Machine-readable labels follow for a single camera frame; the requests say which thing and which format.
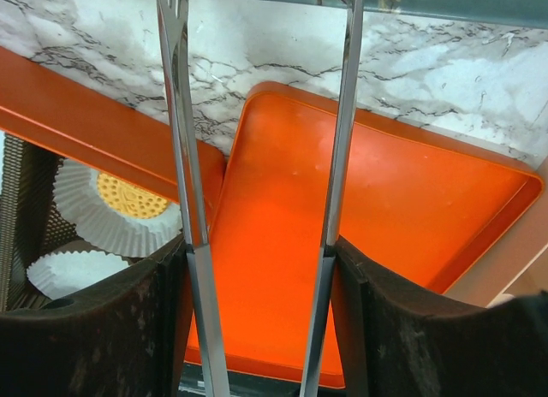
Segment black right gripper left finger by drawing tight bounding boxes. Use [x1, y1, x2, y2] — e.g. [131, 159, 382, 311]
[1, 236, 193, 396]

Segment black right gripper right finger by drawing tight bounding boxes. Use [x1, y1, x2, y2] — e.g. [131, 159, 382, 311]
[331, 239, 547, 396]

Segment round biscuit cookie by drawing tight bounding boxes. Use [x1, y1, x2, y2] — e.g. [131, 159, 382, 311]
[96, 172, 170, 219]

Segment orange cookie tin box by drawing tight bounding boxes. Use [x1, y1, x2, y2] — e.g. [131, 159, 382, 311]
[0, 45, 228, 312]

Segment silver metal tongs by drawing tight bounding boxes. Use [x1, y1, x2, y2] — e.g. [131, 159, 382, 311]
[157, 0, 363, 396]

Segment white paper liner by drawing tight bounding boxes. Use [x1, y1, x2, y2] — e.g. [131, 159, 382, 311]
[27, 251, 129, 300]
[53, 158, 182, 258]

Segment orange tin lid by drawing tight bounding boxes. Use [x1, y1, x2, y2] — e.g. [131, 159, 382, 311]
[183, 81, 539, 389]

